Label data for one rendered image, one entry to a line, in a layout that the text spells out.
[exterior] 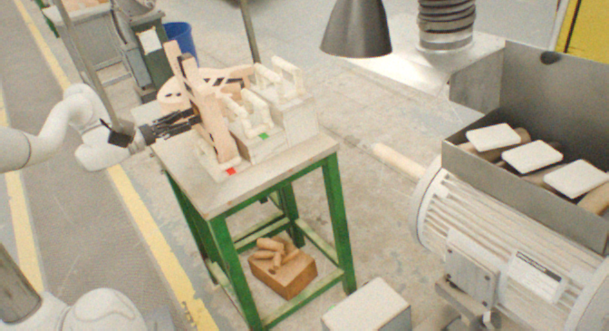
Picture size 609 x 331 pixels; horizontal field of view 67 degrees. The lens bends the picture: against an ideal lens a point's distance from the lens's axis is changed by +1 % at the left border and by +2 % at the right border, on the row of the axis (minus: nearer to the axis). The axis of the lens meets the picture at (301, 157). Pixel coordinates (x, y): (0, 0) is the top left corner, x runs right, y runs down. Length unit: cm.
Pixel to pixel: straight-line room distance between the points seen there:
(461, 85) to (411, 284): 167
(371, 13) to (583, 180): 41
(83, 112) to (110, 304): 60
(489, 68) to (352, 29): 27
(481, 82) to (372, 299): 47
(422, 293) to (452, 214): 155
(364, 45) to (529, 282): 46
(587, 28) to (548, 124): 90
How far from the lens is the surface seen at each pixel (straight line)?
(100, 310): 139
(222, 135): 155
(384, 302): 97
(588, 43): 176
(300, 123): 173
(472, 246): 84
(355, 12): 82
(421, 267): 249
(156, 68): 335
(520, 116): 90
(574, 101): 83
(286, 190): 235
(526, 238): 81
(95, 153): 161
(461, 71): 85
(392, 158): 108
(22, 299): 144
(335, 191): 186
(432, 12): 89
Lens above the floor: 190
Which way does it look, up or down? 35 degrees down
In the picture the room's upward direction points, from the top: 12 degrees counter-clockwise
